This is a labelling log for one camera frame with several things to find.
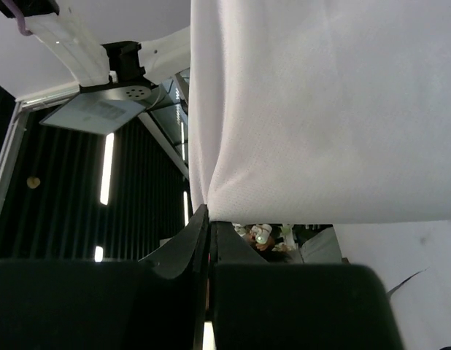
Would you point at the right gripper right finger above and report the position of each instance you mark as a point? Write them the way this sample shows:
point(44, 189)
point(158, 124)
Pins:
point(261, 305)

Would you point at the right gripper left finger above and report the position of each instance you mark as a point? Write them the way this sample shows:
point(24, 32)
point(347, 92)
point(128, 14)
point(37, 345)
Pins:
point(157, 302)

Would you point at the white t-shirt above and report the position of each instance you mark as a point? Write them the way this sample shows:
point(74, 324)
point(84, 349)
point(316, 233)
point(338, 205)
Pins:
point(321, 111)

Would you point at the person in background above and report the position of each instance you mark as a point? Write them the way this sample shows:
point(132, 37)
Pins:
point(268, 251)

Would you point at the ceiling light panel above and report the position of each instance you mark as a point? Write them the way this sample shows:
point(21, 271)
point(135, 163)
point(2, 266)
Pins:
point(91, 114)

